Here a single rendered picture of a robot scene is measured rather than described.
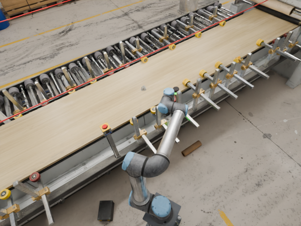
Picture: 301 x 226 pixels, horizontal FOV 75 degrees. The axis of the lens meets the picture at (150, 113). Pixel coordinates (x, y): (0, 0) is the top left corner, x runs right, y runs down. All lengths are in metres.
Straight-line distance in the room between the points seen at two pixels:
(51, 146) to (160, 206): 1.15
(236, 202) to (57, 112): 2.28
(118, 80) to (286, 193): 2.41
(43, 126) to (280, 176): 2.83
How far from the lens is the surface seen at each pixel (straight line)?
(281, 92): 3.93
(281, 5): 3.77
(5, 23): 6.95
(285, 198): 2.93
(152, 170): 1.14
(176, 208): 1.94
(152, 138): 2.09
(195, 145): 2.77
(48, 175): 2.20
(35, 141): 2.22
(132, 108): 2.09
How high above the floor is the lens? 2.49
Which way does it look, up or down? 52 degrees down
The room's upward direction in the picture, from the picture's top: 6 degrees counter-clockwise
